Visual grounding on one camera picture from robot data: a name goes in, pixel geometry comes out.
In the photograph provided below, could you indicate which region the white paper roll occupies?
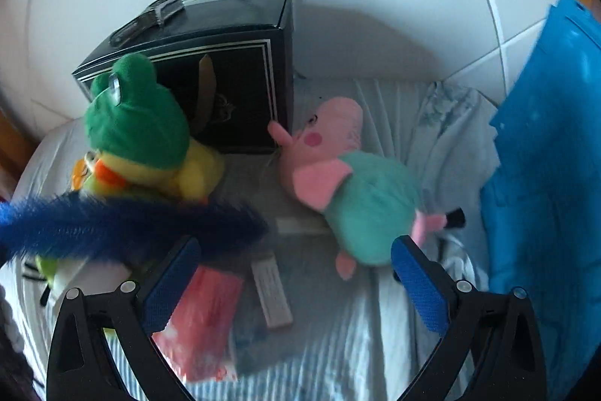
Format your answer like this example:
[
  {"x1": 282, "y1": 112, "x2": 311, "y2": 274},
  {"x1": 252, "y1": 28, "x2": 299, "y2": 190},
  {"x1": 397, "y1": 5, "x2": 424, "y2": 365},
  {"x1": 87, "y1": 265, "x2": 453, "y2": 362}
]
[{"x1": 50, "y1": 260, "x2": 131, "y2": 301}]

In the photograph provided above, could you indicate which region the pink tissue pack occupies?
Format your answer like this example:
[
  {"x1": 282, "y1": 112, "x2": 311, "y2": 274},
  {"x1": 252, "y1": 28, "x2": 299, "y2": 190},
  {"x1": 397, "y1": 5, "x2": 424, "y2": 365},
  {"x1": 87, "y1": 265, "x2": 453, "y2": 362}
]
[{"x1": 153, "y1": 266, "x2": 243, "y2": 383}]

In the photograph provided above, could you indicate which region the pink pig plush teal dress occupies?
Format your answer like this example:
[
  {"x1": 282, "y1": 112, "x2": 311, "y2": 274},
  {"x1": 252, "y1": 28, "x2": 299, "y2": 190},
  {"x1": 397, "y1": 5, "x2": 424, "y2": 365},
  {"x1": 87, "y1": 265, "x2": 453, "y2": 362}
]
[{"x1": 268, "y1": 97, "x2": 465, "y2": 281}]

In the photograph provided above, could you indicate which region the red white medicine box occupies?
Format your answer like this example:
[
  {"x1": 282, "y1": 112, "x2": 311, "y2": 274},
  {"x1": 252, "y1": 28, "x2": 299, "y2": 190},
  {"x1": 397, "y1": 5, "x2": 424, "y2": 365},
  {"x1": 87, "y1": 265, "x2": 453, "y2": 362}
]
[{"x1": 252, "y1": 254, "x2": 293, "y2": 330}]

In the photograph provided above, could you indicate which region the yellow duck plush green hat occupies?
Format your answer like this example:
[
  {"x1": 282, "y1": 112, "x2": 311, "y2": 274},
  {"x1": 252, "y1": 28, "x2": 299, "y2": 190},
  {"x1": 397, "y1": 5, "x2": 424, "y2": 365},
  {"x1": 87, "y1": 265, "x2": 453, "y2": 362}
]
[{"x1": 71, "y1": 53, "x2": 225, "y2": 204}]

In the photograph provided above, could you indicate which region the green frog plush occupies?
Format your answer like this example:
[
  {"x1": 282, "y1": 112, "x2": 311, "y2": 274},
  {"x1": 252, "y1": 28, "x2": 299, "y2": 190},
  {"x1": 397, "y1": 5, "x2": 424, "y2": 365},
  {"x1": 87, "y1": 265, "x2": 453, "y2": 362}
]
[{"x1": 21, "y1": 256, "x2": 67, "y2": 309}]

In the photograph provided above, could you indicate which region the blue feather duster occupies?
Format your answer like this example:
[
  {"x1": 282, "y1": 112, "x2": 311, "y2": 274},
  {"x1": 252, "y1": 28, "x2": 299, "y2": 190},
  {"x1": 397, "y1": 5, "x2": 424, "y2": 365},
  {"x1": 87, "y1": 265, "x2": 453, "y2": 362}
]
[{"x1": 1, "y1": 192, "x2": 268, "y2": 263}]

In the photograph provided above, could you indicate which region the blue plastic storage crate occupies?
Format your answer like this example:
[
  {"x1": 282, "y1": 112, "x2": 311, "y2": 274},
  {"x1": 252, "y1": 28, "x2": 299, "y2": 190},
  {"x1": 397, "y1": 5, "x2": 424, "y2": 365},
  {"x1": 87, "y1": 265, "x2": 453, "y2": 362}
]
[{"x1": 481, "y1": 0, "x2": 600, "y2": 400}]

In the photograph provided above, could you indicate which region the black gift box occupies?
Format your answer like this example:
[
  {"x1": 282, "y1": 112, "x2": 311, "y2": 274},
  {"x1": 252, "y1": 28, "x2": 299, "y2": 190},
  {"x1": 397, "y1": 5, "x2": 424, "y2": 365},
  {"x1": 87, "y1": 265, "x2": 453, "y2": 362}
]
[{"x1": 72, "y1": 0, "x2": 299, "y2": 155}]

